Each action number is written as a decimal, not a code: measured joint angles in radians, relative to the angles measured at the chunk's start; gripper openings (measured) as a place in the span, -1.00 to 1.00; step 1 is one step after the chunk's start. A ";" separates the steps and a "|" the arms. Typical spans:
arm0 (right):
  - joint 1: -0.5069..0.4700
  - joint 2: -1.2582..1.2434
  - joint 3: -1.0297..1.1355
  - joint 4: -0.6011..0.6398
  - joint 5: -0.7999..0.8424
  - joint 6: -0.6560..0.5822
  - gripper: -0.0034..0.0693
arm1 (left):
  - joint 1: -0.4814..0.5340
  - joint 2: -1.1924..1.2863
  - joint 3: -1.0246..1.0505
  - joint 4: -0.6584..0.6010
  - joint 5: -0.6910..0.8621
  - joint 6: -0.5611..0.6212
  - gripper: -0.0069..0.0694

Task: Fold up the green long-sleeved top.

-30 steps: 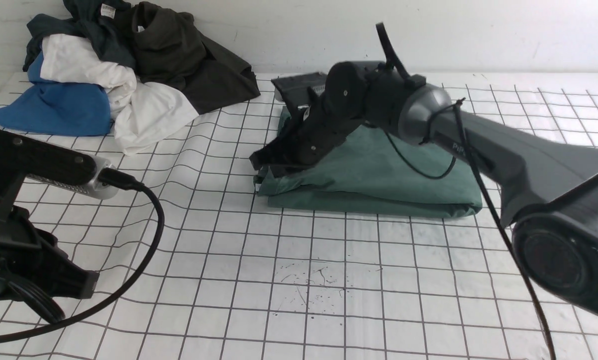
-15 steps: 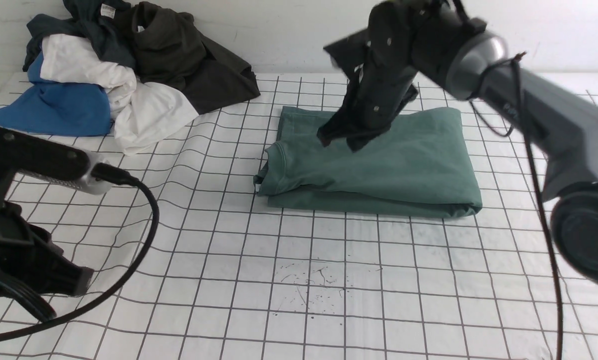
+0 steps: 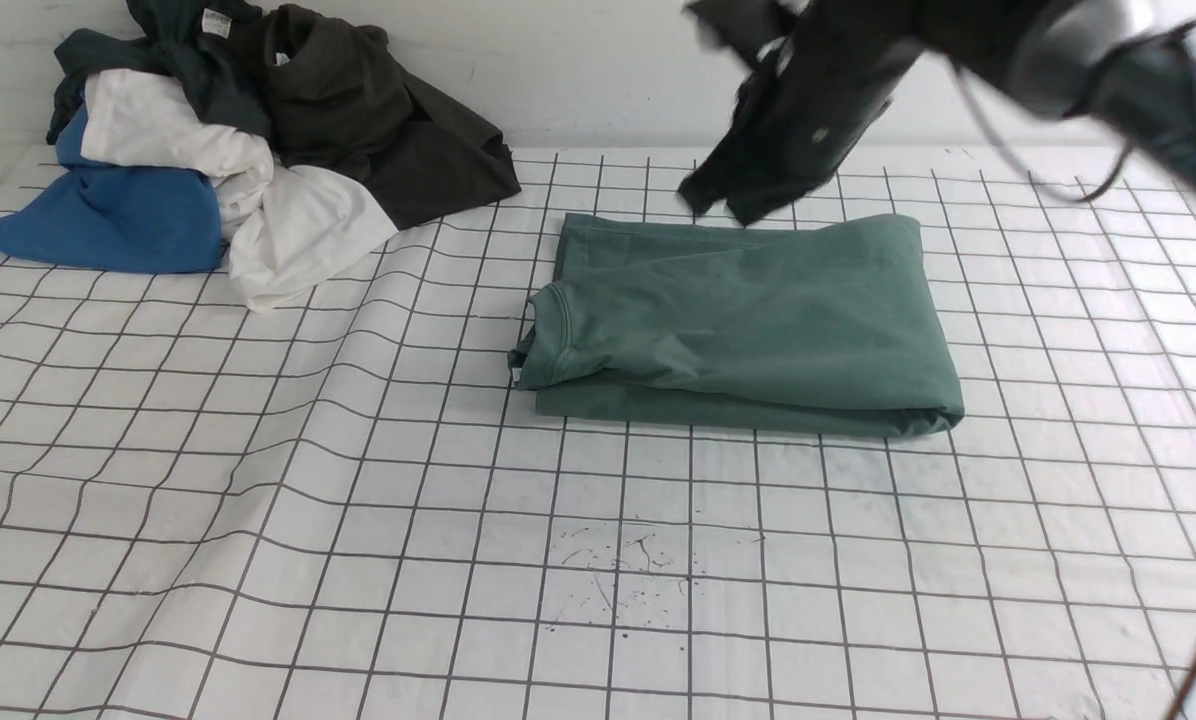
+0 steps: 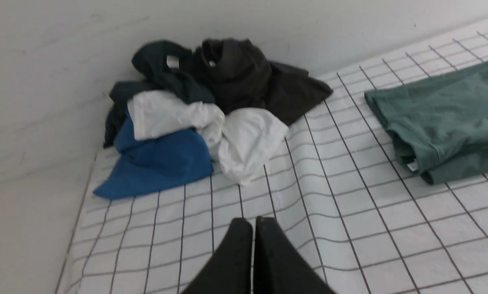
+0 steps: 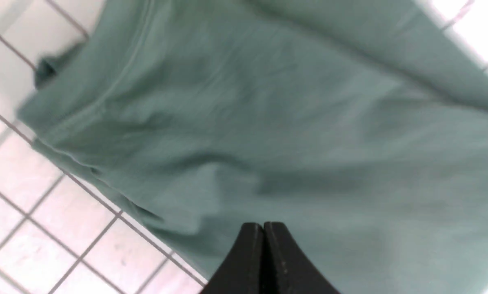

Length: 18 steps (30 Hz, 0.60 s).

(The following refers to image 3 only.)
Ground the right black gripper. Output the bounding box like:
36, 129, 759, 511
677, 1, 923, 227

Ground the green long sleeve shirt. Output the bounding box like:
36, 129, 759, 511
508, 214, 968, 438

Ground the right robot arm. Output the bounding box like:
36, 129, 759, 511
677, 1, 1196, 225

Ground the dark brown shirt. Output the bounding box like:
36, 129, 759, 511
227, 4, 521, 231

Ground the white shirt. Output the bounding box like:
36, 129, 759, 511
81, 69, 398, 313

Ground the dark teal shirt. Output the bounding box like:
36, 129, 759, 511
45, 1, 273, 145

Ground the blue shirt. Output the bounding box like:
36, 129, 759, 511
0, 109, 224, 274

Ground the white grid pattern tablecloth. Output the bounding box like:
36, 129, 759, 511
0, 147, 1196, 719

